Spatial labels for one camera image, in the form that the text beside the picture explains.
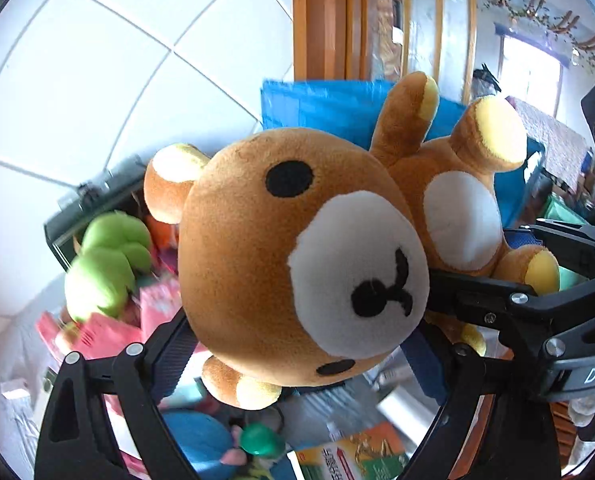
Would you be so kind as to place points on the green orange ibuprofen box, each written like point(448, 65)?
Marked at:
point(376, 453)

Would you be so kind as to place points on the brown teddy bear plush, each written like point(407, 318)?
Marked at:
point(304, 260)

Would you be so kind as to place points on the blue round plush toy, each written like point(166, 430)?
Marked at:
point(203, 440)

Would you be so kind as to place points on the green jar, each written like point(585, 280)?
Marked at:
point(261, 441)

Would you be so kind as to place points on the blue plastic crate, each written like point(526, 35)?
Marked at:
point(350, 109)

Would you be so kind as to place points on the black framed box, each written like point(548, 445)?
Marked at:
point(119, 188)

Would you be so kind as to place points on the pink tissue pack upper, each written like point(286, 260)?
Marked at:
point(159, 303)

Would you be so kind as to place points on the green plush toy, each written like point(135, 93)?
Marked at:
point(116, 247)

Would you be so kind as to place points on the pink tissue pack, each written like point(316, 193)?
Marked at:
point(97, 338)
point(159, 303)

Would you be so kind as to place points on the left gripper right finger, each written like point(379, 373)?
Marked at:
point(487, 425)

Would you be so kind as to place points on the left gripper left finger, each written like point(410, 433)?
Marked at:
point(77, 440)

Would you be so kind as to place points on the pink tissue pack left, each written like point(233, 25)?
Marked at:
point(97, 338)

